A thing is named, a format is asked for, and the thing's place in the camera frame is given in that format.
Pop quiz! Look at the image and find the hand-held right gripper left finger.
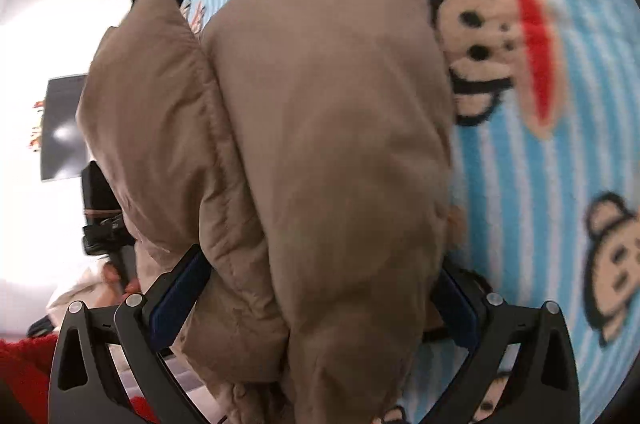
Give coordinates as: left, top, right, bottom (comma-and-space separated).
48, 244, 213, 424

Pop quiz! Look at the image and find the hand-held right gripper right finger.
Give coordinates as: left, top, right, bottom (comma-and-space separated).
424, 256, 581, 424

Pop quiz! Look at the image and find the tan padded jacket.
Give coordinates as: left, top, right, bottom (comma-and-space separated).
75, 0, 466, 424

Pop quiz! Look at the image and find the person's left hand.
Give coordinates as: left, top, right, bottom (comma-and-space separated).
101, 263, 145, 306

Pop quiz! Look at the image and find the white cloth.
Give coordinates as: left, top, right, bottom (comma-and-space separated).
46, 265, 126, 322

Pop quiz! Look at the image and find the dark flat screen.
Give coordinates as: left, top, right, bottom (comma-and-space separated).
40, 75, 91, 183

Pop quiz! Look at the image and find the blue striped printed blanket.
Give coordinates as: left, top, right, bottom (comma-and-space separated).
180, 0, 640, 424

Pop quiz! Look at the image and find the red fluffy cloth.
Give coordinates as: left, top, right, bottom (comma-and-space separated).
0, 337, 63, 424

